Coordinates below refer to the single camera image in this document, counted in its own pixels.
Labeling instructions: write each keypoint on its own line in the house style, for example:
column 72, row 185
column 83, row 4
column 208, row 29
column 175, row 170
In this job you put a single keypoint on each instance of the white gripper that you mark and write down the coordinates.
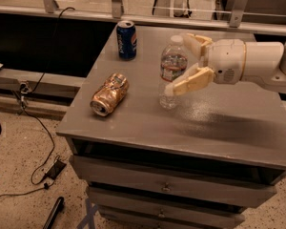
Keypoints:
column 226, row 60

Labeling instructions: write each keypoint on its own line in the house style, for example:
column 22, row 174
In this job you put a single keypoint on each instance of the clear plastic water bottle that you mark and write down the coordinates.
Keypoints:
column 173, row 63

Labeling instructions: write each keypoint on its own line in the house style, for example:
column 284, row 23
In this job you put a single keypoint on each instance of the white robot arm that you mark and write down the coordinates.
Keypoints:
column 265, row 65

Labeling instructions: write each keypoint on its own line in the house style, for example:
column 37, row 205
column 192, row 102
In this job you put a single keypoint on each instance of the blue Pepsi can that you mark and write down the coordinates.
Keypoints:
column 126, row 39

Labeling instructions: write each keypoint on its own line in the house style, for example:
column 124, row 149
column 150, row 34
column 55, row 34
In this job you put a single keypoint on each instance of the crushed gold soda can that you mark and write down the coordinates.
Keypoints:
column 110, row 94

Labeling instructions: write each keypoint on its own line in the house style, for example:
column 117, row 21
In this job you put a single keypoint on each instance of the grey drawer cabinet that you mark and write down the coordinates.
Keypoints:
column 227, row 131

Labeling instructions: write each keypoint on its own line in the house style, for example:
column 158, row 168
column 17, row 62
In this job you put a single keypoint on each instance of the top grey drawer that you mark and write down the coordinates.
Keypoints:
column 147, row 178

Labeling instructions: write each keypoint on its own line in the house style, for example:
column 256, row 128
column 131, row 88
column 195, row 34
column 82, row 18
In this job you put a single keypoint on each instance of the grey drawer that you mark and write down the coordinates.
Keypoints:
column 134, row 218
column 147, row 178
column 164, row 210

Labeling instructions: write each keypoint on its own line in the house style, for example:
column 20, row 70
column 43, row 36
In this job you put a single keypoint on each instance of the middle grey drawer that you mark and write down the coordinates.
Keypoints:
column 164, row 210

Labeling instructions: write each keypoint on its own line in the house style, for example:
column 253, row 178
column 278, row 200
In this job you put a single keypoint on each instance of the bottom grey drawer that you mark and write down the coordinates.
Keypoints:
column 134, row 218

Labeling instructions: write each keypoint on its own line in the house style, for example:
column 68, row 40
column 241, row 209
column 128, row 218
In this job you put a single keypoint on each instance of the black power adapter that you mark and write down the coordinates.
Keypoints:
column 56, row 168

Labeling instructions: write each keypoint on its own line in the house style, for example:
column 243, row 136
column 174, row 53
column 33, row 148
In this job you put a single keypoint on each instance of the black bar on floor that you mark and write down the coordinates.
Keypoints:
column 56, row 209

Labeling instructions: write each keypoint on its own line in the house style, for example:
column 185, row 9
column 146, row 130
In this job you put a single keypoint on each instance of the metal window bracket right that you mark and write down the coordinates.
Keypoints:
column 237, row 12

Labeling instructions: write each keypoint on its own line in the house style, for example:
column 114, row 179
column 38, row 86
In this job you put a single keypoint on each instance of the metal window bracket middle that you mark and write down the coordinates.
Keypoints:
column 117, row 8

